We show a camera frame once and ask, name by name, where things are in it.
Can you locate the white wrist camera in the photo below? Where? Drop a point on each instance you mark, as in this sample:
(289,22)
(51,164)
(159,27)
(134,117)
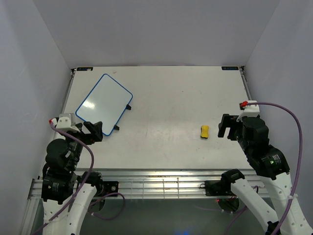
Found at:
(65,122)
(249,108)

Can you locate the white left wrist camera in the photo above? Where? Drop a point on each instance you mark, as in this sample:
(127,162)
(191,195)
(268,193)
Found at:
(65,122)

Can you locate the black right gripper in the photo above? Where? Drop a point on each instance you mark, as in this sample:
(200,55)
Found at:
(227,121)

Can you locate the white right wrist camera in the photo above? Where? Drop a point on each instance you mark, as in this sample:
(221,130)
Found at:
(249,108)

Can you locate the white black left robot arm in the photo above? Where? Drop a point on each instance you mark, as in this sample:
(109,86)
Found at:
(66,196)

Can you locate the aluminium table edge rail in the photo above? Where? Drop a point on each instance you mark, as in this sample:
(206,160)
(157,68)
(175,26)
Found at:
(161,184)

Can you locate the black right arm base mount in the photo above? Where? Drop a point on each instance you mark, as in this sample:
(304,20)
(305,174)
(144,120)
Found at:
(216,188)

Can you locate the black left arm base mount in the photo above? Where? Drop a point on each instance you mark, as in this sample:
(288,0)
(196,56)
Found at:
(107,187)

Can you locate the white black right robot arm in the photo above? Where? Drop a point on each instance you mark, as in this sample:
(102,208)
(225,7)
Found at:
(269,163)

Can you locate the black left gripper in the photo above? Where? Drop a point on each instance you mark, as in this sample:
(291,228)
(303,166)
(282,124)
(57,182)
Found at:
(96,133)

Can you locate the black corner label sticker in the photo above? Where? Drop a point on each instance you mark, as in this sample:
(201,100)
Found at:
(229,68)
(84,69)

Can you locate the black right corner label sticker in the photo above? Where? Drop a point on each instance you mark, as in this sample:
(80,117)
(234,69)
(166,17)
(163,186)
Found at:
(229,68)

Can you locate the yellow black whiteboard eraser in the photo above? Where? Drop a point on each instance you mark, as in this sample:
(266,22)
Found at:
(204,131)

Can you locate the blue framed whiteboard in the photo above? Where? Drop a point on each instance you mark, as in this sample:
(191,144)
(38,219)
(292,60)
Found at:
(106,102)

